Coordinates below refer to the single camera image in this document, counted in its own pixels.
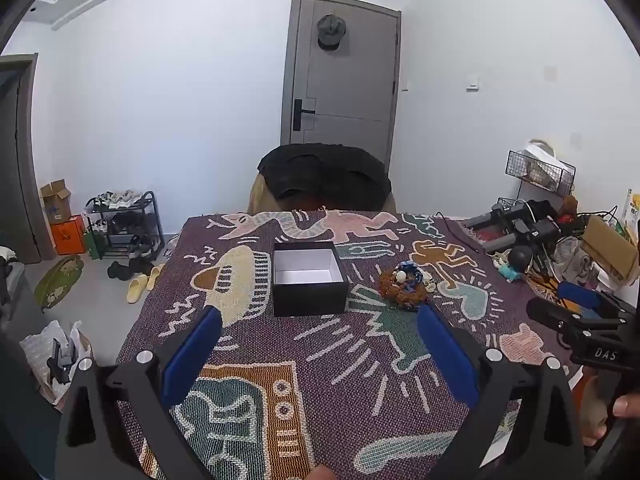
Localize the large wire basket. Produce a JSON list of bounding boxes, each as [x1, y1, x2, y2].
[[506, 150, 576, 197]]

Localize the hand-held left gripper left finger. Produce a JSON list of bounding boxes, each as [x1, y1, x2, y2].
[[55, 305, 223, 480]]

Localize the black door handle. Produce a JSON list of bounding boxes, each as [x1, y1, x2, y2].
[[291, 99, 317, 131]]

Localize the yellow green packet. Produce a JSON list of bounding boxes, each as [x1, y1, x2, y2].
[[622, 189, 640, 233]]

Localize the yellow slippers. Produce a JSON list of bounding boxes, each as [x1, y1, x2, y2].
[[125, 266, 163, 304]]

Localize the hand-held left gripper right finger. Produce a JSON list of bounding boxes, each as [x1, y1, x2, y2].
[[417, 304, 586, 480]]

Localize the black shoe rack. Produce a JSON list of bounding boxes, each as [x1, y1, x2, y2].
[[85, 191, 166, 261]]

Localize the orange box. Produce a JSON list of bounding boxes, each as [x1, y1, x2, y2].
[[50, 215, 87, 256]]

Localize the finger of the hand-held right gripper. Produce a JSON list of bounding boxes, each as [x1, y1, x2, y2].
[[556, 281, 631, 318], [526, 296, 608, 341]]

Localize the printed woven blanket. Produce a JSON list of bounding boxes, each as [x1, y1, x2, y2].
[[115, 208, 586, 480]]

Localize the person's right hand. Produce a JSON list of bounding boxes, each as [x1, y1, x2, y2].
[[581, 374, 640, 448]]

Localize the grey cap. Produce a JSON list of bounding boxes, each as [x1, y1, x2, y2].
[[316, 14, 347, 52]]

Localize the black cable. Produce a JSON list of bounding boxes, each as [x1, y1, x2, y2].
[[434, 212, 482, 254]]

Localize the open cardboard box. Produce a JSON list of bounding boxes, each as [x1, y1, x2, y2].
[[40, 179, 73, 225]]

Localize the black cloth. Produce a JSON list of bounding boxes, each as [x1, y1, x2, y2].
[[257, 143, 392, 201]]

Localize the black slippers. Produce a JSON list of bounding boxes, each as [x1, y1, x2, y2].
[[107, 258, 143, 281]]

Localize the green floor bag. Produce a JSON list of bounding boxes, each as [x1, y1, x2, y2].
[[34, 255, 85, 308]]

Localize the black box with white inside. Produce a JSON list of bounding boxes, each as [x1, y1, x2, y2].
[[272, 241, 349, 317]]

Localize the tan chair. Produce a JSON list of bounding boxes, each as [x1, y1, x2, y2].
[[247, 172, 397, 213]]

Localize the brown cardboard box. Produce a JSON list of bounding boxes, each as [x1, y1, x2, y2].
[[582, 215, 640, 282]]

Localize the teal toy figure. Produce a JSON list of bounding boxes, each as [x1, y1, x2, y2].
[[492, 245, 532, 283]]

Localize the white bag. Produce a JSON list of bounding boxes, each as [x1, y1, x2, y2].
[[522, 139, 571, 181]]

